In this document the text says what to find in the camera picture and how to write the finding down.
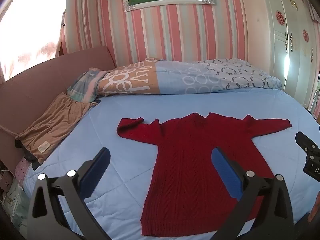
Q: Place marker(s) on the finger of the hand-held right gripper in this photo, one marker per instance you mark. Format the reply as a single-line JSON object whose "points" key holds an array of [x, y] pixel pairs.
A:
{"points": [[308, 143]]}

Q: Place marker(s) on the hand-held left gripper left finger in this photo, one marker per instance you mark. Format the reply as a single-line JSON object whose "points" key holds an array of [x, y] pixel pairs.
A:
{"points": [[96, 175]]}

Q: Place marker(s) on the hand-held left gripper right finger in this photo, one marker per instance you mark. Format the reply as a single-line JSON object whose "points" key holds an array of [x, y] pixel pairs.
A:
{"points": [[225, 172]]}

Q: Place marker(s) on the red knitted sweater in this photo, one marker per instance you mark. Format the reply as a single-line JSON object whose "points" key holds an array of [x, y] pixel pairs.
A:
{"points": [[185, 160]]}

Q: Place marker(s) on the brown garment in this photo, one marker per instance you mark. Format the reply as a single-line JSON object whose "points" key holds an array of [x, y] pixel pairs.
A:
{"points": [[50, 125]]}

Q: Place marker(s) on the pink dotted cloth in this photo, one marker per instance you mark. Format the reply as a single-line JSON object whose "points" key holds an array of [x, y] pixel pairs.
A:
{"points": [[21, 168]]}

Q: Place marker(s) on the light blue quilted bed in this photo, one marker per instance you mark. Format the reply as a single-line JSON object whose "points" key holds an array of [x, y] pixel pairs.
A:
{"points": [[125, 105]]}

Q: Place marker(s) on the plaid pillow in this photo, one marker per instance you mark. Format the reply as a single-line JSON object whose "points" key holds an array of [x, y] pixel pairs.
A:
{"points": [[82, 87]]}

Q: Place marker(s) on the white wardrobe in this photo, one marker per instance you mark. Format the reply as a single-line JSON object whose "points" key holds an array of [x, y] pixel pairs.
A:
{"points": [[280, 47]]}

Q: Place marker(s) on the folded blue patterned duvet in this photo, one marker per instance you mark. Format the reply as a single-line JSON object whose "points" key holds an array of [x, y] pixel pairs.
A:
{"points": [[175, 80]]}

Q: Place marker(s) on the pink headboard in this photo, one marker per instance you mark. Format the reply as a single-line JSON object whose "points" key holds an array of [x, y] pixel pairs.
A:
{"points": [[50, 75]]}

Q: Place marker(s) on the bright window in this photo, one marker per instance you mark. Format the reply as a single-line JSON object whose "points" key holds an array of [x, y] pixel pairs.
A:
{"points": [[30, 30]]}

